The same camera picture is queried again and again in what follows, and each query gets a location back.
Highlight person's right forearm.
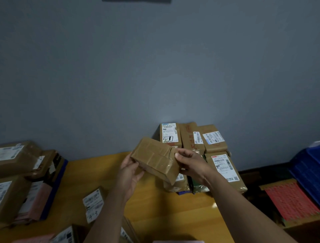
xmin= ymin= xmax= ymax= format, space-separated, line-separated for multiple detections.
xmin=206 ymin=173 xmax=298 ymax=243

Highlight small cardboard parcel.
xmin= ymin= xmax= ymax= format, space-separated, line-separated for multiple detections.
xmin=120 ymin=216 xmax=140 ymax=243
xmin=82 ymin=187 xmax=105 ymax=225
xmin=163 ymin=173 xmax=191 ymax=193

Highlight pink dot sticker sheet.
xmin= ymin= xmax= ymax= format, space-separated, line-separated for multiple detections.
xmin=11 ymin=234 xmax=55 ymax=243

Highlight box with black KARRIE band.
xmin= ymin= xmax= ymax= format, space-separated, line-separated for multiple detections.
xmin=26 ymin=150 xmax=66 ymax=183

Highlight dark green box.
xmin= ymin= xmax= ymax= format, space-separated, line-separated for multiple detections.
xmin=187 ymin=175 xmax=211 ymax=194

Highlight person's left forearm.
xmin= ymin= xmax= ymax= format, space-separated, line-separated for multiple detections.
xmin=84 ymin=193 xmax=128 ymax=243

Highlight person's left hand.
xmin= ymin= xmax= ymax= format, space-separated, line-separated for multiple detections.
xmin=114 ymin=153 xmax=145 ymax=205

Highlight brown parcel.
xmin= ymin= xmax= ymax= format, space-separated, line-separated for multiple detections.
xmin=130 ymin=137 xmax=181 ymax=186

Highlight small tall box white labels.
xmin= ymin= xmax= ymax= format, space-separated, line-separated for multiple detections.
xmin=50 ymin=224 xmax=88 ymax=243

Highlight blue plastic crate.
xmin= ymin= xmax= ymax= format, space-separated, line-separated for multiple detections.
xmin=289 ymin=145 xmax=320 ymax=207

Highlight person's right hand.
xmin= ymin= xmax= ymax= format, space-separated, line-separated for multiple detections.
xmin=174 ymin=148 xmax=216 ymax=187

